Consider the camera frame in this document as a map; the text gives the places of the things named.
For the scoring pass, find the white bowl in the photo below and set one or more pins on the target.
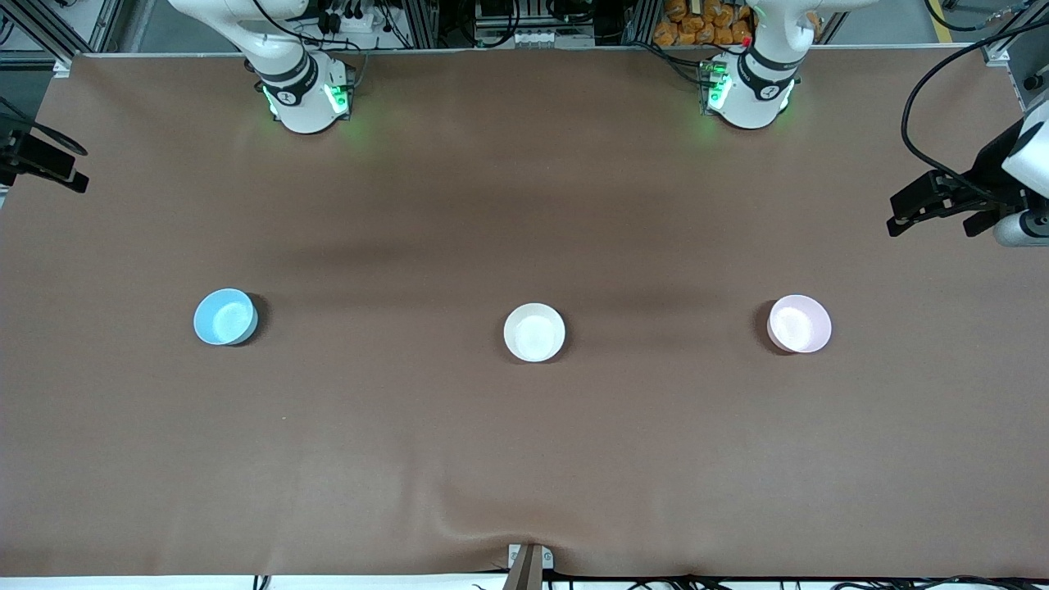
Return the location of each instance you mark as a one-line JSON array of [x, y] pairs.
[[534, 332]]

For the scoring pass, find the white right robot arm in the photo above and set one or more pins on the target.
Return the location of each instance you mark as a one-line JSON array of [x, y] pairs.
[[287, 57]]

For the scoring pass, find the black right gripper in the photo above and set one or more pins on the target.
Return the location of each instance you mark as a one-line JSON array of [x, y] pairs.
[[24, 152]]

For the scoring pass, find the white power strip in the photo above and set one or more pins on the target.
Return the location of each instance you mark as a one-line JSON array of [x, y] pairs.
[[352, 20]]

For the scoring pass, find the aluminium frame profile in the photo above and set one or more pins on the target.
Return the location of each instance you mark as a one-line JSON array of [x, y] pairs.
[[49, 29], [1016, 61]]

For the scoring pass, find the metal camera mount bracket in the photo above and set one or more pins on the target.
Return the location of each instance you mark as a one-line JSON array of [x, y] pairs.
[[529, 565]]

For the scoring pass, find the pink bowl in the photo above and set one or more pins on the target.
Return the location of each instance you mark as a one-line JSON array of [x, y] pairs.
[[799, 324]]

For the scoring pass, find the blue bowl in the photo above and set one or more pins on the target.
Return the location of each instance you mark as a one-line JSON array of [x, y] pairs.
[[224, 317]]

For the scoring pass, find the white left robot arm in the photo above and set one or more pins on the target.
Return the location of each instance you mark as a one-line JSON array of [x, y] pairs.
[[758, 90]]

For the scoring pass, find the brown table cloth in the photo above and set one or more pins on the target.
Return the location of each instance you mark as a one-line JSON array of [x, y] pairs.
[[524, 205]]

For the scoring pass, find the bag of orange snacks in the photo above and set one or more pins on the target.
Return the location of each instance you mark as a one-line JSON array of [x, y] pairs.
[[701, 20]]

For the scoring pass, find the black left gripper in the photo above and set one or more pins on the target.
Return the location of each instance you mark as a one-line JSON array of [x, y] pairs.
[[988, 167]]

